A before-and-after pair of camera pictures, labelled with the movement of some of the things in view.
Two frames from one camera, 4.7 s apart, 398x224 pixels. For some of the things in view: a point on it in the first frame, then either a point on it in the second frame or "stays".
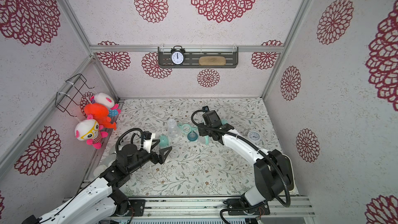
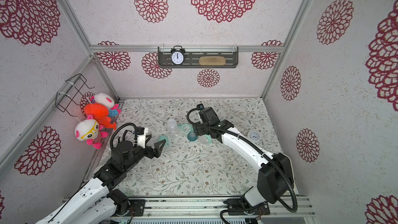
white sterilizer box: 287,172 stays
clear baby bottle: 173,129 stays
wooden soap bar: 212,60 stays
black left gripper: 161,158 → 157,151
